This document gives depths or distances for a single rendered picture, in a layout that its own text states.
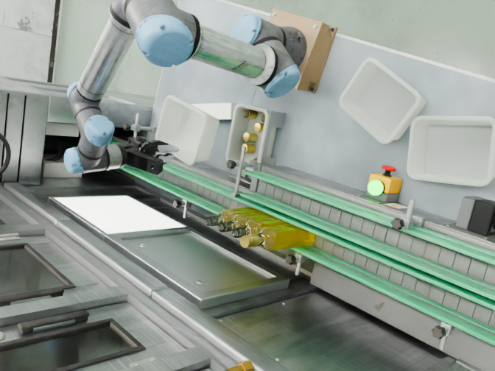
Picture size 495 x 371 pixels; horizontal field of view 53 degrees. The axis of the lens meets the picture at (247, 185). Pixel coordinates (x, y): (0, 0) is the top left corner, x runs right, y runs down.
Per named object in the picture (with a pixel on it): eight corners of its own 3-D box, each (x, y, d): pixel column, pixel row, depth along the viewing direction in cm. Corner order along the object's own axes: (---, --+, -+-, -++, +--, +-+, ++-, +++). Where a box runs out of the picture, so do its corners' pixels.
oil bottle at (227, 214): (260, 221, 167) (213, 226, 152) (264, 205, 166) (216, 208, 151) (272, 227, 164) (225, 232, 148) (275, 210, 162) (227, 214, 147)
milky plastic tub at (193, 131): (186, 96, 169) (166, 92, 163) (227, 117, 155) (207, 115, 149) (173, 143, 174) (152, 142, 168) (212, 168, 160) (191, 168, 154)
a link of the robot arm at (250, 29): (272, 15, 155) (244, 1, 145) (292, 46, 149) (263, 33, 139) (248, 43, 161) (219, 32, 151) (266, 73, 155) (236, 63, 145)
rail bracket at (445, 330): (446, 337, 124) (422, 350, 114) (454, 312, 122) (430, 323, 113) (462, 344, 121) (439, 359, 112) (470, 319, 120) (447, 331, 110)
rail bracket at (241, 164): (247, 194, 171) (219, 195, 162) (255, 146, 168) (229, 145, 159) (253, 196, 169) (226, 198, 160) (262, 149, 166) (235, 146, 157)
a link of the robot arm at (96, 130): (80, 103, 134) (70, 129, 141) (91, 135, 129) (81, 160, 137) (107, 104, 139) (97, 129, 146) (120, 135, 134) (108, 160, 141)
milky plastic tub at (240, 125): (240, 162, 192) (224, 162, 185) (251, 104, 187) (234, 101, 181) (273, 174, 180) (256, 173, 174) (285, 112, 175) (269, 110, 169)
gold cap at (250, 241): (251, 232, 137) (240, 233, 134) (261, 235, 135) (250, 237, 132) (250, 244, 138) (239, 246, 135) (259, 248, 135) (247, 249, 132)
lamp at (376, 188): (369, 193, 144) (363, 193, 142) (373, 178, 144) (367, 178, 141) (382, 197, 141) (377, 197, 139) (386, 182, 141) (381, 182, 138)
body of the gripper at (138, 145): (144, 135, 160) (110, 138, 152) (159, 144, 154) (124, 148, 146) (143, 157, 163) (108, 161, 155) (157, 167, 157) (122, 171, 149)
